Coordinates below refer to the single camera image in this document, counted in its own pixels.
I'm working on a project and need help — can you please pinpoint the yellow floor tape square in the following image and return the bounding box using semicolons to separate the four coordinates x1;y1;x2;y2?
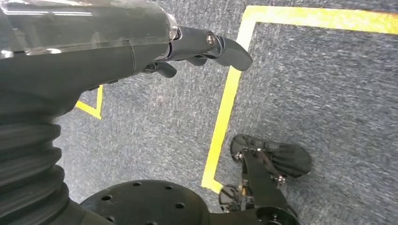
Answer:
75;84;104;120
201;5;398;194

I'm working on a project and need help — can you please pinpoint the black robot hip disc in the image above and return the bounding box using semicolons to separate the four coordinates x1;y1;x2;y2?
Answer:
80;179;212;225

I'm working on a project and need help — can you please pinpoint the black robot foot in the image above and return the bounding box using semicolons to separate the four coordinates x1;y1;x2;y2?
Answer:
218;184;249;214
230;133;313;188

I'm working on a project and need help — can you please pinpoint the black robot leg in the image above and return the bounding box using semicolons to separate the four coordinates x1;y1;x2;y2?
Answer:
208;150;301;225

